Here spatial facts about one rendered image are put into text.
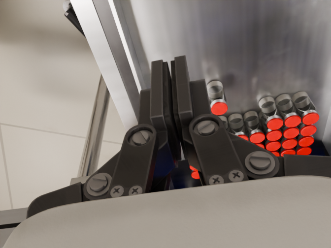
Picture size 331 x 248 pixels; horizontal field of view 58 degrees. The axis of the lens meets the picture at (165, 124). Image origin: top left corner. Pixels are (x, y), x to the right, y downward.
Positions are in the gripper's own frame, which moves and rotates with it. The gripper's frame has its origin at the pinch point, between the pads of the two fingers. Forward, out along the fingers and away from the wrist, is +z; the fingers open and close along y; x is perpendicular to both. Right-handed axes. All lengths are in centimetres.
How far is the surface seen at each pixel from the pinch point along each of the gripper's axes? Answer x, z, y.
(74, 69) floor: -63, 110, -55
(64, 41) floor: -48, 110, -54
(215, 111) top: -17.0, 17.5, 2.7
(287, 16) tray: -8.6, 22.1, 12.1
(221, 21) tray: -7.7, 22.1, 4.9
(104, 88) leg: -50, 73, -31
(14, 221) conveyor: -46, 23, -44
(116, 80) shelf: -13.2, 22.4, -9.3
